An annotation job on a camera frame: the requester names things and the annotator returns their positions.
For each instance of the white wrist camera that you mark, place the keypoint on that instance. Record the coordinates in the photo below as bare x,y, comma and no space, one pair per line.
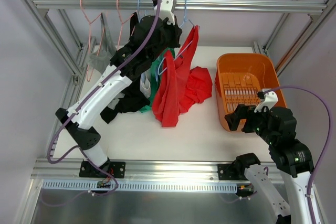
268,99
166,11

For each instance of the pink hanger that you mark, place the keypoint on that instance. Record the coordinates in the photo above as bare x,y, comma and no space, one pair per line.
89,70
122,22

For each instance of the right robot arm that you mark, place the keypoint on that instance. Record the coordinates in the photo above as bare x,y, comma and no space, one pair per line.
277,127

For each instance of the green tank top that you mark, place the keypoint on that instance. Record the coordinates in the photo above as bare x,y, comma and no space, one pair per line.
154,84

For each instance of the aluminium frame post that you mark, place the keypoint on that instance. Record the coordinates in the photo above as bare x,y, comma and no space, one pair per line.
47,26
291,35

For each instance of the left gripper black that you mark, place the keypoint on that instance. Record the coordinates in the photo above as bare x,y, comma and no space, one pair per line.
171,35

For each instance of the white tank top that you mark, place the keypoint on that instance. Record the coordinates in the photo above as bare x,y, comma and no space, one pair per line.
145,83

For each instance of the front aluminium rail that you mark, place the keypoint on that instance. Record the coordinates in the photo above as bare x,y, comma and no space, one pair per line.
147,171

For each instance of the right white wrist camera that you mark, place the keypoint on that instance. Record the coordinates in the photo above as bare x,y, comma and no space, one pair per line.
268,99

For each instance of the grey tank top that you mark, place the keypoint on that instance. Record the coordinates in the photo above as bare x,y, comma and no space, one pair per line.
100,59

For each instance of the red tank top on table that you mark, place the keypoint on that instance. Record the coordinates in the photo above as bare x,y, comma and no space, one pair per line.
198,88

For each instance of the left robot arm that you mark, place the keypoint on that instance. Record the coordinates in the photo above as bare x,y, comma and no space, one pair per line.
149,37

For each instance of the black tank top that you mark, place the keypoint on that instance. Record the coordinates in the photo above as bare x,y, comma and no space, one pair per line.
131,98

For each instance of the orange plastic basket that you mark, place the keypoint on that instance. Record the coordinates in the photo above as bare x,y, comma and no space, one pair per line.
239,78

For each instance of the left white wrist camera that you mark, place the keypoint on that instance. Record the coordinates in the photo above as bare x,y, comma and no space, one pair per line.
166,11

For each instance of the aluminium hanging rail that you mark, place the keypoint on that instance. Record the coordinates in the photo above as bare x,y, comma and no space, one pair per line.
210,5

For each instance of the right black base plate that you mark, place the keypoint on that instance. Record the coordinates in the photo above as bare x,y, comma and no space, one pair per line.
226,172

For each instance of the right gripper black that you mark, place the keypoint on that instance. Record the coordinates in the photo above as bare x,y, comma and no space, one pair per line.
247,118

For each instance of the white slotted cable duct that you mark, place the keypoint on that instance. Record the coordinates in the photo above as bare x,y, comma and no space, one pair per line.
96,185

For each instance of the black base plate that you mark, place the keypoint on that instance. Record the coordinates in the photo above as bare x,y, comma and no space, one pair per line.
116,169
226,172

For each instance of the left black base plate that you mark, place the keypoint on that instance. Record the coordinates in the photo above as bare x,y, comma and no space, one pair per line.
116,169

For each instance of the pink hanger left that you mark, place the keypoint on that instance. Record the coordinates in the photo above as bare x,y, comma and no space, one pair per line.
89,70

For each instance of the left aluminium frame post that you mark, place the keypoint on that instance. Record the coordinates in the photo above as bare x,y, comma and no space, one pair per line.
47,26

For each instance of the red tank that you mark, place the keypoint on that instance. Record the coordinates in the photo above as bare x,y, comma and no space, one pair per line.
166,104
198,88

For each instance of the right aluminium frame post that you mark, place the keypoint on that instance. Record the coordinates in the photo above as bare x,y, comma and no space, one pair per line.
291,35

